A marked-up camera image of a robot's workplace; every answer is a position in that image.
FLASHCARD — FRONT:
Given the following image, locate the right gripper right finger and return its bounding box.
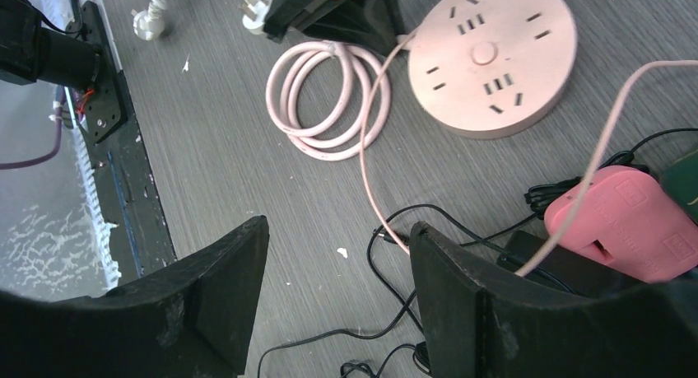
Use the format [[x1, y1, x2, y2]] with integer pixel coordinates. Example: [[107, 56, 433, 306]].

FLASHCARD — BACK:
[[409, 222, 697, 377]]

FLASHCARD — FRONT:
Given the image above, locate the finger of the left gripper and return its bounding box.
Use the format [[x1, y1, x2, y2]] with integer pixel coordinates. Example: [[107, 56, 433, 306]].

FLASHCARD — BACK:
[[263, 0, 406, 56]]

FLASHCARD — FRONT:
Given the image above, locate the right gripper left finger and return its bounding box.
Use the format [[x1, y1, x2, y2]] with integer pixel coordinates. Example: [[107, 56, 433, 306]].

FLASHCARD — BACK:
[[1, 216, 269, 377]]

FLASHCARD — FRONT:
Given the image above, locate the pink round socket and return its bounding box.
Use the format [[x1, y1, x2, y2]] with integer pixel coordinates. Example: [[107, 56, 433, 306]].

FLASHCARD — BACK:
[[408, 0, 578, 139]]

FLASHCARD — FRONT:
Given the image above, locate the pink plug adapter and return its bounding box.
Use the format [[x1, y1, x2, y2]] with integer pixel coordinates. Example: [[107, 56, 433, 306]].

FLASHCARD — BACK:
[[558, 166, 697, 282]]

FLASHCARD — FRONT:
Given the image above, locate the black power adapter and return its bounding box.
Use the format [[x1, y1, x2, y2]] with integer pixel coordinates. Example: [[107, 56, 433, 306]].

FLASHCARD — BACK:
[[496, 231, 644, 298]]

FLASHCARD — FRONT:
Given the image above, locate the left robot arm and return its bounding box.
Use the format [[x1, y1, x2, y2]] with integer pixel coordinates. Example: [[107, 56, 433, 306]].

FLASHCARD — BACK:
[[1, 0, 404, 90]]

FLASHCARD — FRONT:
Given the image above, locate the dark green cube socket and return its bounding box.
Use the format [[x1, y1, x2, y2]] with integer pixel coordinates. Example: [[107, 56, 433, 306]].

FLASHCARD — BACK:
[[658, 150, 697, 224]]

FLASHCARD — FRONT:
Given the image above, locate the pink coiled cable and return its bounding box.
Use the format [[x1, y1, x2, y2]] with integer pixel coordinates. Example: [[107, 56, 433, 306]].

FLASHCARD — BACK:
[[265, 34, 416, 163]]

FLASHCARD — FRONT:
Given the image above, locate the black thin cable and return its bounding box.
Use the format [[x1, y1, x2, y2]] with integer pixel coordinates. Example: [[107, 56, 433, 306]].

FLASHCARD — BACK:
[[256, 127, 698, 378]]

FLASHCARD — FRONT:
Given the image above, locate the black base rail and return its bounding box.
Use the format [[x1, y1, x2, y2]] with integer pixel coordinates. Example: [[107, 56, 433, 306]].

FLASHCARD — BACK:
[[77, 1, 177, 287]]

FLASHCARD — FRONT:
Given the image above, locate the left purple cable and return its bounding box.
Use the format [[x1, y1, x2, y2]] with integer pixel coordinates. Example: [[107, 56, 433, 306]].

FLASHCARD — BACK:
[[0, 86, 67, 171]]

